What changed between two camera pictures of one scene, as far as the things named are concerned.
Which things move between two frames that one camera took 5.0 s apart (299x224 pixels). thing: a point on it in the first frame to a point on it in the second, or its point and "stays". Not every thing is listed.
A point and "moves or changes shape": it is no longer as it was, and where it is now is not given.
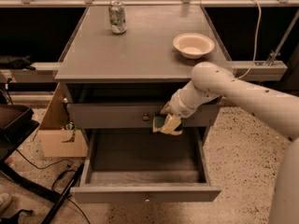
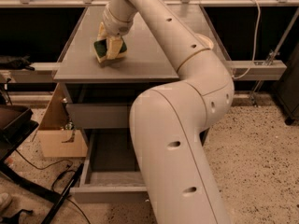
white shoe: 5,201 stays
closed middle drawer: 131,115 stays
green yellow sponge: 159,121 moves or changes shape
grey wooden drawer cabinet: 121,66 stays
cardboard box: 57,138 stays
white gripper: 178,107 to 114,27
